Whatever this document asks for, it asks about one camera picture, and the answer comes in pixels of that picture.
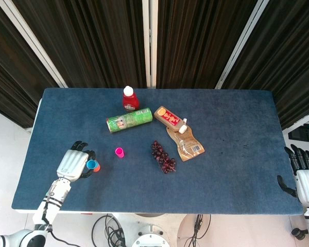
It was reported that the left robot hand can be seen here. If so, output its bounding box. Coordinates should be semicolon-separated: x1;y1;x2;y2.
56;140;96;183

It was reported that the blue plastic cup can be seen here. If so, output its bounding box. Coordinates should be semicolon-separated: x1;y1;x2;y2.
86;159;99;172

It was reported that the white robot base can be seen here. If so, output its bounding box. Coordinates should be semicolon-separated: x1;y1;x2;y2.
130;220;171;247

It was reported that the black equipment box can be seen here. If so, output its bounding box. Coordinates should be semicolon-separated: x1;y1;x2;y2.
288;123;309;142

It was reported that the green chips can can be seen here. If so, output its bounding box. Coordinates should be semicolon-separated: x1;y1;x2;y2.
106;107;154;134

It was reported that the red ketchup bottle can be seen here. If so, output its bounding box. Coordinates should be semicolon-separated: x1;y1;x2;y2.
122;85;141;113

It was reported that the purple grape bunch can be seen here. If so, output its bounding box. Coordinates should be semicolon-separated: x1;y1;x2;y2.
150;140;177;174

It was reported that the blue table cloth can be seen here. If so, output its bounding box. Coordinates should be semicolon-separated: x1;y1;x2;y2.
11;87;303;216

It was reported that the brown drink bottle red label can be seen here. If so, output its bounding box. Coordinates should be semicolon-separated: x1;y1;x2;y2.
153;105;188;134

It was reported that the dark slatted panel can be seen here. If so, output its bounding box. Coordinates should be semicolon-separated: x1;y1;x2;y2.
222;0;309;131
0;0;60;129
12;0;147;89
156;0;258;90

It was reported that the brown spout pouch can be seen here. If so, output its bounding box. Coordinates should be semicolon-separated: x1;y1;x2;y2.
166;117;205;162

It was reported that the white table frame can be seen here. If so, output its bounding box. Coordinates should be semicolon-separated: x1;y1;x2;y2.
14;208;98;215

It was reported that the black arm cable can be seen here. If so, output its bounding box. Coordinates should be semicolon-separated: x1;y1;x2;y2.
42;191;79;247

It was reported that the black cable bundle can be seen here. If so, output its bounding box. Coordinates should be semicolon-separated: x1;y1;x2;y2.
91;214;127;247
182;214;212;247

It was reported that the white frame post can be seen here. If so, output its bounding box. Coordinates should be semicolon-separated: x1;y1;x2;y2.
142;0;158;90
215;0;265;90
0;0;68;89

